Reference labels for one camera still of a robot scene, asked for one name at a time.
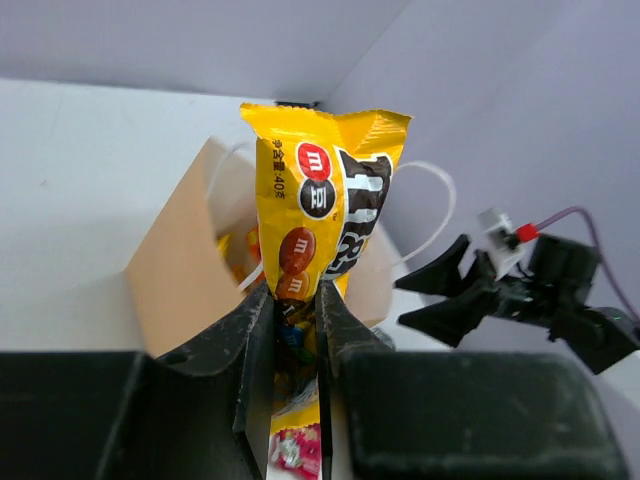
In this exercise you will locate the pink candy packet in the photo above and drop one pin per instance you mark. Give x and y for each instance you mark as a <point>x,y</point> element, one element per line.
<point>298,451</point>

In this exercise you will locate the yellow M&M's packet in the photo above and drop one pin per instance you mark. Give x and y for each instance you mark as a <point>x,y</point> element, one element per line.
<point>321,182</point>

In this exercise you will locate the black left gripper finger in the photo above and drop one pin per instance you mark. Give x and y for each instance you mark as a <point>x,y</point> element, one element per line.
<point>200,411</point>

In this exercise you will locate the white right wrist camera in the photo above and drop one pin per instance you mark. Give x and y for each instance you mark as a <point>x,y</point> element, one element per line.
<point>506,243</point>

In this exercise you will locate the brown paper bag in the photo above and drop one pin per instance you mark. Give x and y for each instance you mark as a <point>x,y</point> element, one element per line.
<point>179,283</point>

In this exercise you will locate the orange mango gummy bag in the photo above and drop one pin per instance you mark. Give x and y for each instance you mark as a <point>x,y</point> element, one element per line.
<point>242,255</point>

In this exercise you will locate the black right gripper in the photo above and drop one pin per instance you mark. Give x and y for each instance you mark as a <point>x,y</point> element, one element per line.
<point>388,414</point>

